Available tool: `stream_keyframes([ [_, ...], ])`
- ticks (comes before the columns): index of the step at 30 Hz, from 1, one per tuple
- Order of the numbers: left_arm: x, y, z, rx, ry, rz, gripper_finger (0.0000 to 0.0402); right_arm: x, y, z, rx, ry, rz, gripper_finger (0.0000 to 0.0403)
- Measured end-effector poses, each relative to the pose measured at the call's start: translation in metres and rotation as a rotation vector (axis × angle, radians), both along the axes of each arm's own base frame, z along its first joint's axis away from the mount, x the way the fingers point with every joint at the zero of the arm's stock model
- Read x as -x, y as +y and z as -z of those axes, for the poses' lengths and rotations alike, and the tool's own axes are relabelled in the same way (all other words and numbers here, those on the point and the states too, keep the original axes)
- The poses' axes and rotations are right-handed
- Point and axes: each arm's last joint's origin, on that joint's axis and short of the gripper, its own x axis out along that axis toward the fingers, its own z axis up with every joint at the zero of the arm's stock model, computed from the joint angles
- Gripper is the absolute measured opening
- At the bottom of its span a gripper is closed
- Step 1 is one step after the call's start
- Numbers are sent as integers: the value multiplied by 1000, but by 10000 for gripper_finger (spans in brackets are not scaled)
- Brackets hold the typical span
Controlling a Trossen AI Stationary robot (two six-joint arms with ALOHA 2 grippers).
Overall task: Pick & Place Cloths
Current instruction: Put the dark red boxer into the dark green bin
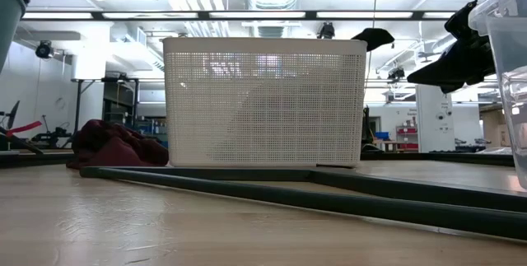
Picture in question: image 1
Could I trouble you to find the black cloth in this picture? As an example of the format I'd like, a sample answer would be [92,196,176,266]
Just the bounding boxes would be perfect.
[351,27,396,53]

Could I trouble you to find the black ceiling security camera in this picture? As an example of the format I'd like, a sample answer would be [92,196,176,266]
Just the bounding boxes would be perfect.
[35,40,54,60]

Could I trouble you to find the maroon cloth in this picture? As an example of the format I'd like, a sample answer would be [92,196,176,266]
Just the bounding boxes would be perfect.
[65,119,170,171]

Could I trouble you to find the dark grey clothes hanger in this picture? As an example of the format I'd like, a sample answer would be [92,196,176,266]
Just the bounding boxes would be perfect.
[79,165,527,242]

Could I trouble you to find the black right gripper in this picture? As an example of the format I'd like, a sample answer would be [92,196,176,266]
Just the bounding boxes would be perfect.
[406,0,497,95]

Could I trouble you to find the clear plastic container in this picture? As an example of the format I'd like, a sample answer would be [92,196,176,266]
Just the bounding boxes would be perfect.
[468,0,527,191]

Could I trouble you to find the teal plastic bin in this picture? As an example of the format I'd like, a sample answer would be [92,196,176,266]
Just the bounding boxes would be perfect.
[0,0,28,76]

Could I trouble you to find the white perforated plastic basket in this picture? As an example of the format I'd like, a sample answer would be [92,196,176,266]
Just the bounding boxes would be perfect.
[162,36,368,168]

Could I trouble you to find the black overhead camera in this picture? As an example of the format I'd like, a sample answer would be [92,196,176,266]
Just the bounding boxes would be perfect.
[316,21,337,40]

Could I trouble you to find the cardboard box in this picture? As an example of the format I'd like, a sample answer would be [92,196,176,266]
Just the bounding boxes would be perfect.
[479,109,511,150]

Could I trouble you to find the black metal background table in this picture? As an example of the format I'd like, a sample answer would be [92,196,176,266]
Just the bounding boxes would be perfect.
[70,77,141,135]

